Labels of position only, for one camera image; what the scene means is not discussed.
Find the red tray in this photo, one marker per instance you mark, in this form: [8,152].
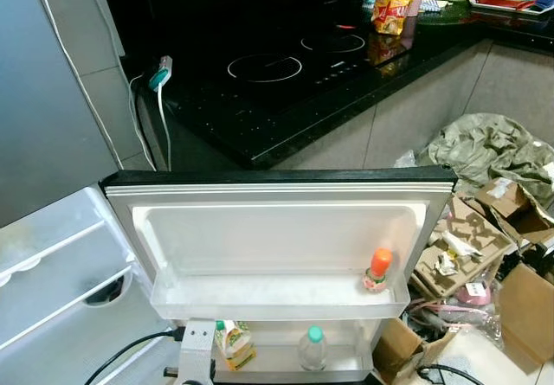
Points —
[489,3]

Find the grey tiled counter base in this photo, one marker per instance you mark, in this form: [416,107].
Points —
[415,117]

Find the black induction cooktop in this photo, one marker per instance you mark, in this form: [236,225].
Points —
[286,65]

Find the small bottle orange cap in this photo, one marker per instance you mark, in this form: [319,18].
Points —
[379,264]

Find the black stone countertop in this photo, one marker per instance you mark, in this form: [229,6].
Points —
[173,22]

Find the blue plastic dish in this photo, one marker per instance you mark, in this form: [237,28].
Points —
[541,3]

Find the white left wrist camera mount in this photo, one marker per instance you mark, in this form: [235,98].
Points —
[197,350]

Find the yellow red snack bag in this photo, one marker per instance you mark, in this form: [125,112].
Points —
[394,9]

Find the grey fridge door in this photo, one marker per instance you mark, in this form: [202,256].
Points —
[277,238]

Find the plain brown cardboard box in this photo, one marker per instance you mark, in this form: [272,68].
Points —
[528,316]

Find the grey green crumpled cloth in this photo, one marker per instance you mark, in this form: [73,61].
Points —
[485,147]

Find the teal white phone charger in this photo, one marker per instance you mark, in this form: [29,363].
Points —
[161,72]

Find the pink round labelled pack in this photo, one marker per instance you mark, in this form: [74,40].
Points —
[473,294]

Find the clear door shelf bin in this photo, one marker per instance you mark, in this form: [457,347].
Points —
[277,369]
[260,303]

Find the small open cardboard box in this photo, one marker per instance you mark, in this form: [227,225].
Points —
[511,203]

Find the grey fridge cabinet white interior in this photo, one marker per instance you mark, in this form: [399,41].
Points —
[52,272]

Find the clear bottle green cap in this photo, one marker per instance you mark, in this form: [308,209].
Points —
[313,350]

